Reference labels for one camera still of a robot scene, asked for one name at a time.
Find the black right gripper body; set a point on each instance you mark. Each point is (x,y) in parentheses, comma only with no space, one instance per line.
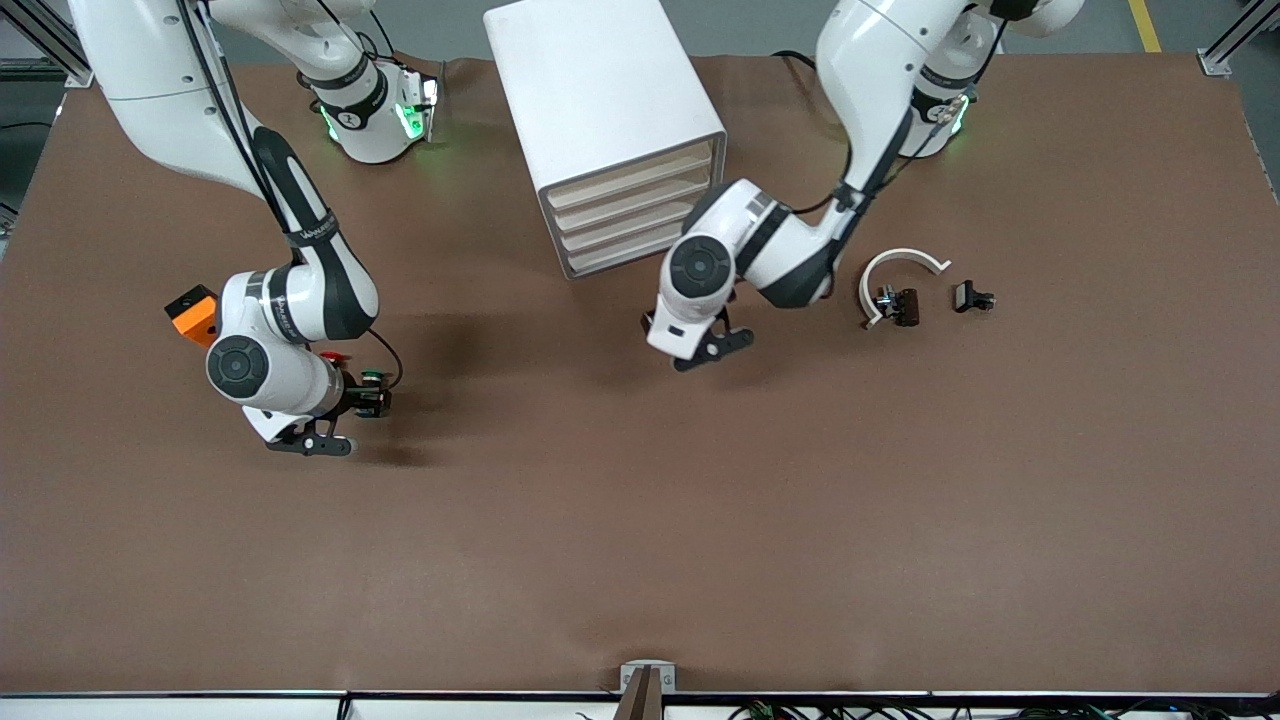
(353,397)

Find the green push button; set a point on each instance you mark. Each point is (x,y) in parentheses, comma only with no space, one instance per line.
(373,377)

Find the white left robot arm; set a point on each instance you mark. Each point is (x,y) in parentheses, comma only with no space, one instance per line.
(870,60)

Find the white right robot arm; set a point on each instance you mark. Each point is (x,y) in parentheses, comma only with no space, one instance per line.
(160,100)

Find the orange box with hole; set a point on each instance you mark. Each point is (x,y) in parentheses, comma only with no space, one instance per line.
(195,315)

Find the small brown black component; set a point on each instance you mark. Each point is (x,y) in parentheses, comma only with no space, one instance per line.
(905,306)

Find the brown paper table cover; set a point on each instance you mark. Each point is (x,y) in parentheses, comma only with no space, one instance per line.
(640,500)

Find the small black clip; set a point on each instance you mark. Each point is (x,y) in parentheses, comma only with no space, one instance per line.
(968,296)

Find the black perforated mount bracket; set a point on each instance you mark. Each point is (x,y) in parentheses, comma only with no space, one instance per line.
(715,348)
(315,442)

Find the white curved plastic bracket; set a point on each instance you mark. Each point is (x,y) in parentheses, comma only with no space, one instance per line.
(885,262)

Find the white table edge rail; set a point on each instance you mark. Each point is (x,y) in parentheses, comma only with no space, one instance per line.
(200,706)

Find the aluminium frame post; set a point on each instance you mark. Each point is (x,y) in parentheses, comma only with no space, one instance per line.
(1232,45)
(40,40)

